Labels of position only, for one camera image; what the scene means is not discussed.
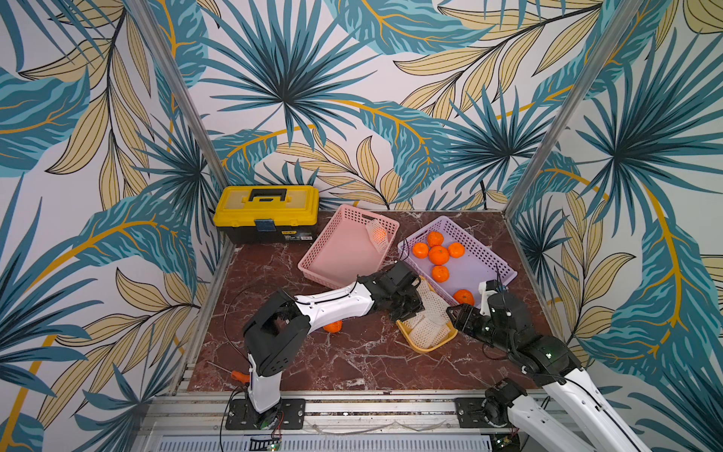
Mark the white foam net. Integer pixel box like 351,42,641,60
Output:
407,321,451,350
417,279,449,329

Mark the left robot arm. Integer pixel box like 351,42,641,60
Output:
243,262,424,415

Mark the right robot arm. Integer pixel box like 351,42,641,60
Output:
446,291,651,451

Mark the yellow plastic tub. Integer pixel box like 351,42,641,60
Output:
397,279,458,354

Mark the purple perforated basket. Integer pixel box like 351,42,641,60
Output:
397,216,518,305

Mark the pink perforated basket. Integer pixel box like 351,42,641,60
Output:
297,205,399,289

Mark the yellow black toolbox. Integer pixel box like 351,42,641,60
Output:
214,186,320,246

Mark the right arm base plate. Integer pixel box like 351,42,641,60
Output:
454,397,513,429

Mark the orange handled screwdriver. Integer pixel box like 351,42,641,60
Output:
208,362,250,384

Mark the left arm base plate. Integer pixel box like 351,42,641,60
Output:
225,399,306,431

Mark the right aluminium corner post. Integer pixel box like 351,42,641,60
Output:
504,0,642,220

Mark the aluminium corner post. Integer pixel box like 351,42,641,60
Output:
504,0,642,220
126,0,230,188

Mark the aluminium front rail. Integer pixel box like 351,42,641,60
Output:
132,389,586,451

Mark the left aluminium corner post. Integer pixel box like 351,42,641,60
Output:
126,0,230,188

